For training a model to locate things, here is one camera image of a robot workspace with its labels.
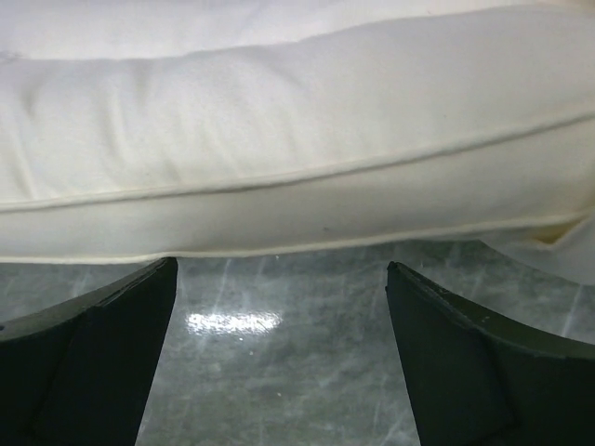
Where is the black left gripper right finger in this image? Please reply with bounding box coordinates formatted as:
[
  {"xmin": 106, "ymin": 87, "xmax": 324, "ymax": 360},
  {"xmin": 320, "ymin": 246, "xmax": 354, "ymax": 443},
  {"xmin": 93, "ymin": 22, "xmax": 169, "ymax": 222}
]
[{"xmin": 386, "ymin": 262, "xmax": 594, "ymax": 445}]

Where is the cream rectangular pillow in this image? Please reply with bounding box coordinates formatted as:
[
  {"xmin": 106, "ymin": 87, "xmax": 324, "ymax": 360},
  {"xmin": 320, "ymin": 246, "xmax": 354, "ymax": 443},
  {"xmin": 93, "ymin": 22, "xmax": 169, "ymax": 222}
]
[{"xmin": 1, "ymin": 1, "xmax": 594, "ymax": 263}]

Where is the cream satin pillowcase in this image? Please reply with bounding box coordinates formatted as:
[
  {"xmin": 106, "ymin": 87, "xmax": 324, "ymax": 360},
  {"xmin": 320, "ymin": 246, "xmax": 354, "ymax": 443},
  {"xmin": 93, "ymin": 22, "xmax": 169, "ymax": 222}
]
[{"xmin": 483, "ymin": 215, "xmax": 594, "ymax": 285}]

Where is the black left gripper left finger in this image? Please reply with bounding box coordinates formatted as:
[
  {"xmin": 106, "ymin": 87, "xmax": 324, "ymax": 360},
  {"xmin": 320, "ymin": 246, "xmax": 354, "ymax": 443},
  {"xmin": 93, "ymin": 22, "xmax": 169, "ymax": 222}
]
[{"xmin": 1, "ymin": 257, "xmax": 178, "ymax": 445}]

